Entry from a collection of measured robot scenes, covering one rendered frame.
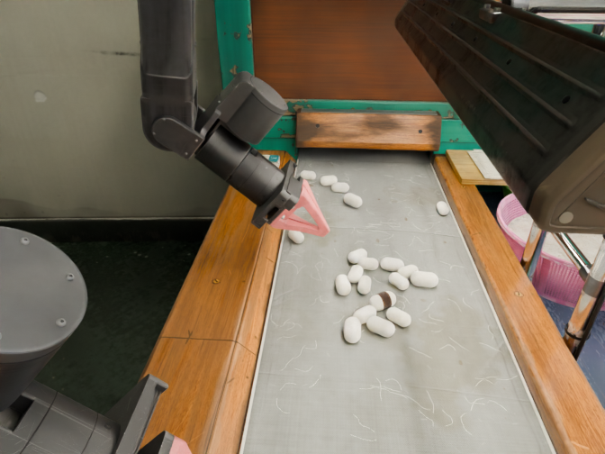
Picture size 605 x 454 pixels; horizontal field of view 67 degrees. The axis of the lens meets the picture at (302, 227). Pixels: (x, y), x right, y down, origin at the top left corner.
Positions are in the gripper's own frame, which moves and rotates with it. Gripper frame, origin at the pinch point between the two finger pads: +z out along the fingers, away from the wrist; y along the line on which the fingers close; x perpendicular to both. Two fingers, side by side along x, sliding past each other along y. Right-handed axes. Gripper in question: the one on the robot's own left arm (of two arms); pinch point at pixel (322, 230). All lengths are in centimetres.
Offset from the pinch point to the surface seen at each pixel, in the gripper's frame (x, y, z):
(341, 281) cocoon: 2.4, -4.0, 5.9
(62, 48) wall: 63, 115, -78
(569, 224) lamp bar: -25.1, -35.8, -5.6
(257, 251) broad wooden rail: 10.2, 1.4, -4.0
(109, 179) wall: 100, 115, -40
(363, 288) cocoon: 0.9, -4.6, 8.6
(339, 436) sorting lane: 4.0, -26.1, 7.4
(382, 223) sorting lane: -0.7, 15.2, 12.4
